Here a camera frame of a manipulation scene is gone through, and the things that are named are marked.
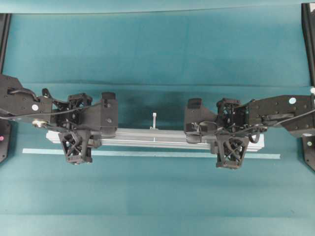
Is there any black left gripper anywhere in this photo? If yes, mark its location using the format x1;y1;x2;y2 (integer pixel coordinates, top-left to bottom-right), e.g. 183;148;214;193
48;92;118;165

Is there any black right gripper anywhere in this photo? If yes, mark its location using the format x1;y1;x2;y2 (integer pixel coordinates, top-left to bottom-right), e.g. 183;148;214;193
184;98;261;170

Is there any large silver aluminium rail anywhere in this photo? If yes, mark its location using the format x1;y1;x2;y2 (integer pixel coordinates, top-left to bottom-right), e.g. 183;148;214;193
45;127;266;155

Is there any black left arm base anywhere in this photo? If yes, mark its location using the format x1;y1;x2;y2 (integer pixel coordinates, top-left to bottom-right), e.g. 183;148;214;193
0;119;11;162

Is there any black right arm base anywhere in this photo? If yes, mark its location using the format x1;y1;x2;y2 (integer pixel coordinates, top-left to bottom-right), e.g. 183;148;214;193
302;136;315;171

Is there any teal table cloth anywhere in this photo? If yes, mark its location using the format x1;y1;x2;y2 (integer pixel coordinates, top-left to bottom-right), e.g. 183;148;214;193
0;5;315;236

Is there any thin teal marker strip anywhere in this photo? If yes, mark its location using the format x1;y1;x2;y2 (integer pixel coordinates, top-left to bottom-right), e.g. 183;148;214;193
22;148;281;160

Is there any middle white cable tie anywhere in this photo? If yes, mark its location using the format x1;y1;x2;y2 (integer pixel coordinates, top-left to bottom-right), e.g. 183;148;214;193
150;112;158;130

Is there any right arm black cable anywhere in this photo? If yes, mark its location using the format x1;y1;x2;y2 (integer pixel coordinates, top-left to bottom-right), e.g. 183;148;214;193
196;98;315;145

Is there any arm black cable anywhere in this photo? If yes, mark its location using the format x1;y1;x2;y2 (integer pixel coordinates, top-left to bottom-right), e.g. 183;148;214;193
0;88;86;128
196;98;315;145

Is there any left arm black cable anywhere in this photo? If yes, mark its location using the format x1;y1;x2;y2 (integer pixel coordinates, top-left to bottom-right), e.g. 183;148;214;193
0;88;86;128

